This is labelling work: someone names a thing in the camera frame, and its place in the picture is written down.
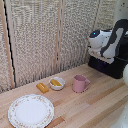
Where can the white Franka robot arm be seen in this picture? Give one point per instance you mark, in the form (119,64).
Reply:
(105,41)

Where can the pink mug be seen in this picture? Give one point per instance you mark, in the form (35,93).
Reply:
(79,84)

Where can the white floral rim plate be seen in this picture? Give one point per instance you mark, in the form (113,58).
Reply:
(30,111)

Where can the white plastic housing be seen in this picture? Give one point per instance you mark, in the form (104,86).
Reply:
(123,121)

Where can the wooden screen frame post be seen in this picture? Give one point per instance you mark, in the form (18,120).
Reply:
(7,50)

